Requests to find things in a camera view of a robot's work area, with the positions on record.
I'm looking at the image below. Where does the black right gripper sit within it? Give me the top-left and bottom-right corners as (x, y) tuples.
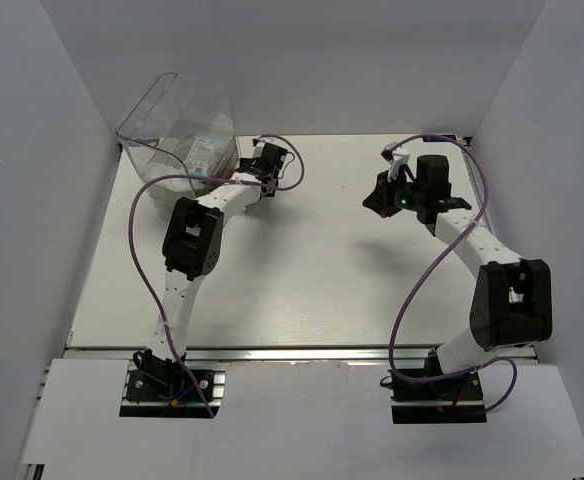
(363, 167), (425, 219)

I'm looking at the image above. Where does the white cotton pad pack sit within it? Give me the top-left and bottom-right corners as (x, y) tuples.
(145, 173), (206, 195)
(184, 137), (222, 177)

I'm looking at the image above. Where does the clear acrylic drawer organizer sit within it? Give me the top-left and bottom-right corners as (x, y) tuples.
(115, 72), (239, 220)

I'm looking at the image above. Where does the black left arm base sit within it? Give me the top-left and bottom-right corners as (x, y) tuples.
(119, 349), (220, 420)

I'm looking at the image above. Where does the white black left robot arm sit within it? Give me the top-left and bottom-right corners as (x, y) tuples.
(148, 140), (288, 363)

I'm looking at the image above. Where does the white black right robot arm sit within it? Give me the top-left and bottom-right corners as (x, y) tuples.
(363, 152), (553, 399)

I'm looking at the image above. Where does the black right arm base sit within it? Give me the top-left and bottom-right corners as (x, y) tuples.
(379, 371), (487, 425)

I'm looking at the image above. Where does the black XDOF label sticker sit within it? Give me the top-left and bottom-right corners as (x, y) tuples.
(421, 134), (457, 143)

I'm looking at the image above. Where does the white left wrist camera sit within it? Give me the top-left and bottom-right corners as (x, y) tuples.
(251, 138), (267, 158)

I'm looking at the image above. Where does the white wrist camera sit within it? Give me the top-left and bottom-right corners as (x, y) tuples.
(251, 138), (267, 158)
(381, 142), (411, 182)

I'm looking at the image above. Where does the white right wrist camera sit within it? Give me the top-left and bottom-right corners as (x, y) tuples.
(381, 142), (411, 182)

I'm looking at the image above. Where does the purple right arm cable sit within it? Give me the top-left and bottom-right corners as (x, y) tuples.
(388, 133), (518, 414)

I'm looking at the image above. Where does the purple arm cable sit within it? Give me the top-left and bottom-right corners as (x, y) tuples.
(129, 133), (307, 419)
(388, 133), (518, 414)

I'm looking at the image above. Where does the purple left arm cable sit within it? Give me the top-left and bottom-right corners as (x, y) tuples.
(129, 133), (307, 419)

